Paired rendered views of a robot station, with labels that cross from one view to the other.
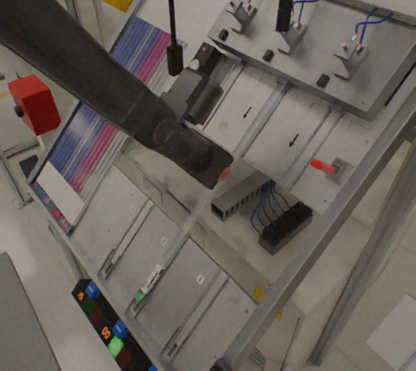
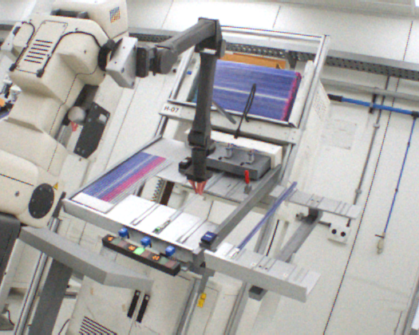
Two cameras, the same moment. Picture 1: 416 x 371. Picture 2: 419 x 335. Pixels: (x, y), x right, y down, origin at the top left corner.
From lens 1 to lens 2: 1.63 m
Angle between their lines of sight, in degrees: 54
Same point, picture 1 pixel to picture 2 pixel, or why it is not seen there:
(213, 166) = (206, 174)
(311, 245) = (242, 206)
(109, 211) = (129, 208)
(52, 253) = not seen: outside the picture
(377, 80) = (259, 164)
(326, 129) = (241, 183)
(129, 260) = (147, 222)
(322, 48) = (240, 158)
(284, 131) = (225, 183)
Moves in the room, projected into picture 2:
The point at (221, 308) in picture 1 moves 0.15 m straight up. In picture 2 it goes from (203, 227) to (216, 190)
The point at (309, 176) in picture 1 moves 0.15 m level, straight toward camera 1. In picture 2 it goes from (237, 193) to (240, 190)
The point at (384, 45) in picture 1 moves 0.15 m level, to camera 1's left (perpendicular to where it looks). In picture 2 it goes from (260, 159) to (231, 146)
